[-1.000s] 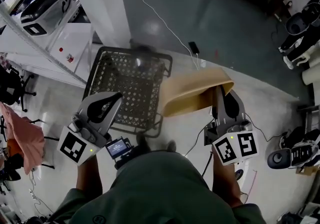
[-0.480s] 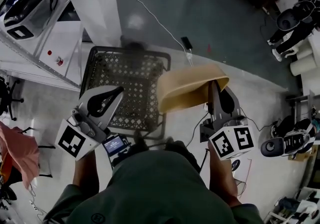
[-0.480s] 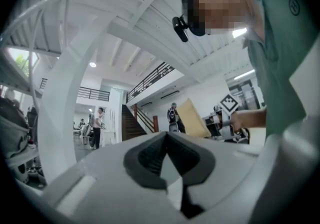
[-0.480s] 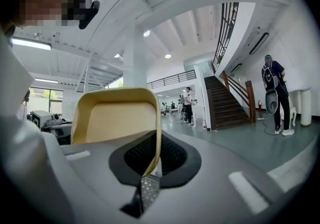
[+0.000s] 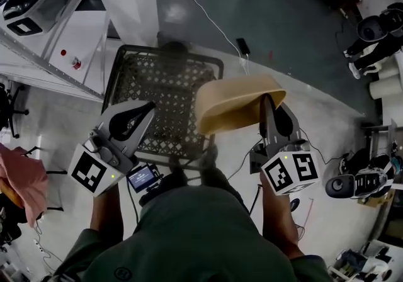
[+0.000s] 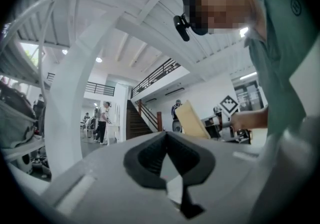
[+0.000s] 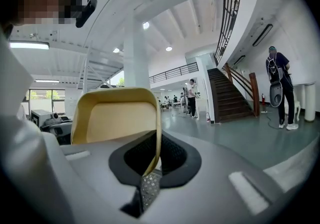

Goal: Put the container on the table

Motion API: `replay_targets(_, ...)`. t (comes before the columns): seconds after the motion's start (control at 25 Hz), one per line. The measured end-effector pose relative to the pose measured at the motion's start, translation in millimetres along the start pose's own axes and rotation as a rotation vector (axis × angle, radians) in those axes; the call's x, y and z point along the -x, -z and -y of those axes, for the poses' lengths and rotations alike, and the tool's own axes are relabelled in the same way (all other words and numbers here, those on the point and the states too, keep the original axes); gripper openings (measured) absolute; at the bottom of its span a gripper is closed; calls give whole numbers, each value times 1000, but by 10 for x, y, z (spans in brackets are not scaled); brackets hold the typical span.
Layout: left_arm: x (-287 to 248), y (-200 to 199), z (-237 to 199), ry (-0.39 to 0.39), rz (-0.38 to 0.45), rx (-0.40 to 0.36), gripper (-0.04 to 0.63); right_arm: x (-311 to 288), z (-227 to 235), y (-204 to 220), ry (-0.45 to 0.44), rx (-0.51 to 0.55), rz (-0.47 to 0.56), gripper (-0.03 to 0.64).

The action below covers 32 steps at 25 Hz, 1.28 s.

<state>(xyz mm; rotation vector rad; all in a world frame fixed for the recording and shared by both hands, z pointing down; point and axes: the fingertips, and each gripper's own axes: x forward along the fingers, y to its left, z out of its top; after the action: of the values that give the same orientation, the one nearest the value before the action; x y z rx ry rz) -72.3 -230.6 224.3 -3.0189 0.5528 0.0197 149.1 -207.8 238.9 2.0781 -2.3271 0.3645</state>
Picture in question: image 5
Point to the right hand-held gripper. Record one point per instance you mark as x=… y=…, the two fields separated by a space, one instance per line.
x=289 y=173

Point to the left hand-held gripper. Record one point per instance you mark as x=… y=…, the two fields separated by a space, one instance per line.
x=94 y=173

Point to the tan oval container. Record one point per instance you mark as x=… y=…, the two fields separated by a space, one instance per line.
x=226 y=107

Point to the person's right forearm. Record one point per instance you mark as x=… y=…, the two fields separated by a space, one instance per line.
x=278 y=221

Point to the person's left forearm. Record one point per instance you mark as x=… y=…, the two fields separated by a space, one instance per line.
x=105 y=211

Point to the dark gray floor box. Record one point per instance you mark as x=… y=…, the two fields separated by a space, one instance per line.
x=256 y=158

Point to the black plastic lattice crate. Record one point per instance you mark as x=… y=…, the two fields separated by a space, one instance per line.
x=163 y=85

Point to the small black screen device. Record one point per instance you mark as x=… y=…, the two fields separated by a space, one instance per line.
x=141 y=178

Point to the person's right leg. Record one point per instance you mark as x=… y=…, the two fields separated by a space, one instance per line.
x=217 y=177

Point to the black phone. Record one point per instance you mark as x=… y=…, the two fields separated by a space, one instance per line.
x=243 y=45

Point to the small red white bottle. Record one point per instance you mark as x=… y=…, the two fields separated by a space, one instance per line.
x=76 y=63

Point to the dark round disc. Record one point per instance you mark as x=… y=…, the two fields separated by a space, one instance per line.
x=174 y=47

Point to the black round speaker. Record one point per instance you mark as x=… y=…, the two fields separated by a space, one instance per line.
x=338 y=186

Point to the thin black metal stand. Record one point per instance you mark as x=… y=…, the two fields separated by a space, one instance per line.
x=53 y=173

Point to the red bottle cap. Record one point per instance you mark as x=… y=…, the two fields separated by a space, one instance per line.
x=63 y=52

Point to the white table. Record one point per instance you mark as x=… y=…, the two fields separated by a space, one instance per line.
x=82 y=32

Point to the spare gripper with printed panel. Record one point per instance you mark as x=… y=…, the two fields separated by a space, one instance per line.
x=373 y=181

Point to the white roll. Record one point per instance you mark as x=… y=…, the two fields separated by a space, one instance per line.
x=385 y=88
x=392 y=66

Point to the pink cloth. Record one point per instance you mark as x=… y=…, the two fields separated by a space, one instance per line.
x=28 y=180

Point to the black office chair base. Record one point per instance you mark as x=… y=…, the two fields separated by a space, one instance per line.
x=14 y=110

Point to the person's green shirt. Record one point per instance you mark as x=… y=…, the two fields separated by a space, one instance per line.
x=195 y=243

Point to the white power strip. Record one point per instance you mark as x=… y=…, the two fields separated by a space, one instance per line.
x=37 y=245

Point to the black bag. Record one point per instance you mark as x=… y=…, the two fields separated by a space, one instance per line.
x=9 y=217

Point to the white bin of clutter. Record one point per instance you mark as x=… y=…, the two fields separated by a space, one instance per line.
x=362 y=263

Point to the gray metal frame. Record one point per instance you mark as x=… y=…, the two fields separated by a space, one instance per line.
x=382 y=136

